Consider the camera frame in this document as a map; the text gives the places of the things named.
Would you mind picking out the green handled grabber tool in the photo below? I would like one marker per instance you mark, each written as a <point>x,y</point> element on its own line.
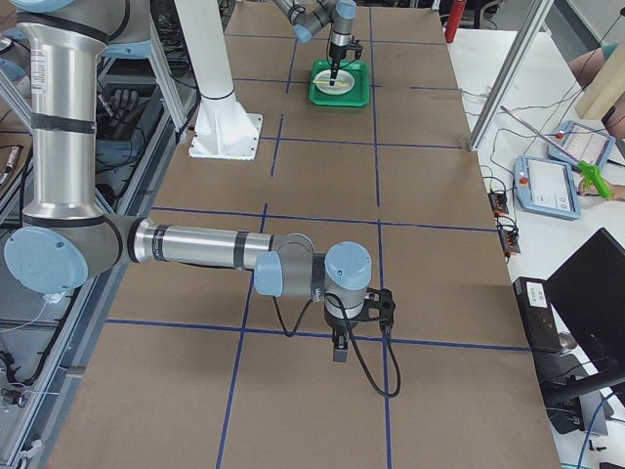
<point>591,173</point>

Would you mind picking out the black usb hub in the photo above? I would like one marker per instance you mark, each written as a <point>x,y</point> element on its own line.
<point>509,240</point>
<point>498,202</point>

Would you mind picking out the black computer box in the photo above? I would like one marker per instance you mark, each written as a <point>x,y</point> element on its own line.
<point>537,315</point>

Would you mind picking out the yellow plastic spoon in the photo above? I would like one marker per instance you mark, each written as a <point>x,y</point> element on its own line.
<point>333,87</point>

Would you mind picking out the near black usb hub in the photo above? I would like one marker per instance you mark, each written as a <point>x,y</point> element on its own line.
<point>509,240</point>

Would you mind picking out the person hand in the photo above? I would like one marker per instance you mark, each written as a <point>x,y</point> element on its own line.
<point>582,189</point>

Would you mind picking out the far blue teach pendant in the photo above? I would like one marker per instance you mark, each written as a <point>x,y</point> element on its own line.
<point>583,143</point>

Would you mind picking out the wooden beam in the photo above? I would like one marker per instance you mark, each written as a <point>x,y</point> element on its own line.
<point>603,92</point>

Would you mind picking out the brown paper table cover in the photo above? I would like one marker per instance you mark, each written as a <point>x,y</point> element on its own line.
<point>193,369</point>

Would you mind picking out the red cylinder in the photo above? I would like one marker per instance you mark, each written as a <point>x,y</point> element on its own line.
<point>454,19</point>

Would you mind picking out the aluminium frame post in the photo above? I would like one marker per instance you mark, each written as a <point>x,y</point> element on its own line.
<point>537,13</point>

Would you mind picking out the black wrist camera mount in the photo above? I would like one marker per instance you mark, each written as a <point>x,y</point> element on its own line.
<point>379,306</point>

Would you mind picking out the black monitor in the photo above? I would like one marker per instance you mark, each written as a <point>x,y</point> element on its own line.
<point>587,292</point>

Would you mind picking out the white camera post with base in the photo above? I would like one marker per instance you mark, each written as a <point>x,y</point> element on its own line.
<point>223,129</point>

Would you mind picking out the near blue teach pendant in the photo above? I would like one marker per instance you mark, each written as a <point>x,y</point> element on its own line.
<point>545,186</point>

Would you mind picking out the blue teach pendant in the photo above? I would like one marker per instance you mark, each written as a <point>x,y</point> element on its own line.
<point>545,186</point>
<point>583,143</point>

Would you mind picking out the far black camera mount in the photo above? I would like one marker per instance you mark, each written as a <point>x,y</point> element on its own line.
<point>356,48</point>

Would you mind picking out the green plastic tray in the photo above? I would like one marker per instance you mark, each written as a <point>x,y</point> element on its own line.
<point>359,96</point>

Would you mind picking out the far black usb hub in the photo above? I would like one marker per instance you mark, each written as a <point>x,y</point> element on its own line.
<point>498,202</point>

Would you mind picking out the white round plate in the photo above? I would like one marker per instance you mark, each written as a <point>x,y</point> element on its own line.
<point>342,75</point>

